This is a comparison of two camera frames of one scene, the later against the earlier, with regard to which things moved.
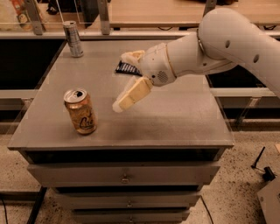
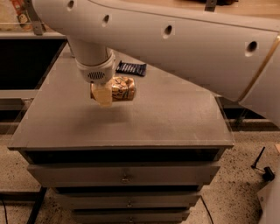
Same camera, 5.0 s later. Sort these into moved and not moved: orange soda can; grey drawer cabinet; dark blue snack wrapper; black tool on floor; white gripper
Moved: orange soda can; white gripper
Not moved: grey drawer cabinet; black tool on floor; dark blue snack wrapper
